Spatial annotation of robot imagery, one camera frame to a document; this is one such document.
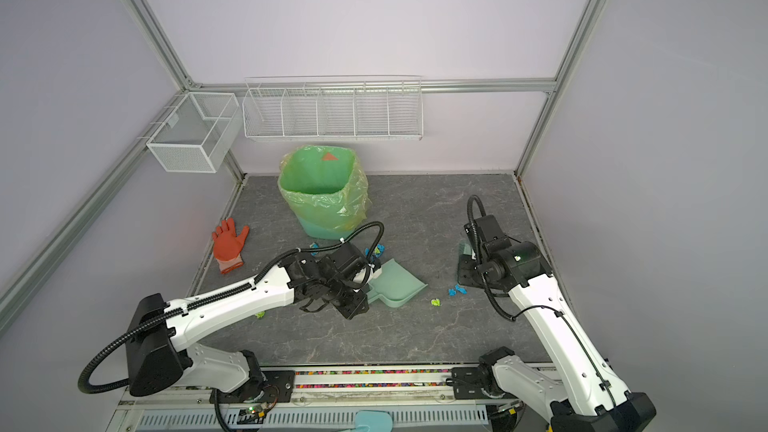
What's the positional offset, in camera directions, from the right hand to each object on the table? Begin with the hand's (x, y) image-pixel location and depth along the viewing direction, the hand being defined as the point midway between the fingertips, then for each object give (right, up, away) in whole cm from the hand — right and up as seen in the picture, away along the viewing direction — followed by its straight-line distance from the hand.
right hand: (471, 275), depth 73 cm
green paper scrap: (-7, -12, +14) cm, 19 cm away
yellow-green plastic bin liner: (-28, +21, +15) cm, 38 cm away
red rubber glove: (-77, +3, +29) cm, 82 cm away
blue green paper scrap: (-46, +3, +27) cm, 53 cm away
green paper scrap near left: (-42, -1, -22) cm, 47 cm away
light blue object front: (-24, -33, -4) cm, 41 cm away
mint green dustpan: (-19, -5, +9) cm, 22 cm away
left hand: (-27, -9, +2) cm, 29 cm away
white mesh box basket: (-85, +41, +25) cm, 98 cm away
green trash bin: (-45, +25, +32) cm, 61 cm away
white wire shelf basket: (-40, +49, +27) cm, 69 cm away
